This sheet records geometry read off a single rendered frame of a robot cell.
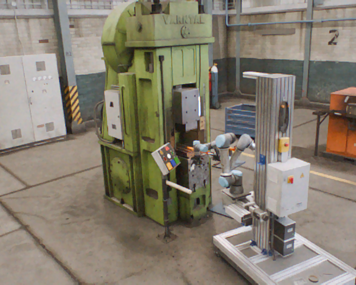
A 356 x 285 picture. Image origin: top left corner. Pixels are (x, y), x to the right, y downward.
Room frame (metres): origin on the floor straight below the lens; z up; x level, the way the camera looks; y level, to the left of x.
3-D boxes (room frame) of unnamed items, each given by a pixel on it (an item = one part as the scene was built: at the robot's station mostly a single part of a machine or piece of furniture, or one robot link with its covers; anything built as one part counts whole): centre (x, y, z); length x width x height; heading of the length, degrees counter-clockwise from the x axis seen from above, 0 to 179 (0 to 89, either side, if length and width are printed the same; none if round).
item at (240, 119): (8.18, -1.82, 0.36); 1.20 x 0.80 x 0.72; 47
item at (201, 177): (4.57, -0.08, 0.69); 0.56 x 0.38 x 0.45; 41
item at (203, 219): (4.33, -0.22, 0.01); 0.58 x 0.39 x 0.01; 131
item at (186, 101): (4.55, -0.08, 1.56); 0.42 x 0.39 x 0.40; 41
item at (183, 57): (4.66, 0.02, 2.06); 0.44 x 0.41 x 0.47; 41
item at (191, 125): (4.52, -0.05, 1.32); 0.42 x 0.20 x 0.10; 41
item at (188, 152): (4.52, -0.05, 0.96); 0.42 x 0.20 x 0.09; 41
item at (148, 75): (4.44, 0.27, 1.15); 0.44 x 0.26 x 2.30; 41
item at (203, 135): (4.88, -0.24, 1.15); 0.44 x 0.26 x 2.30; 41
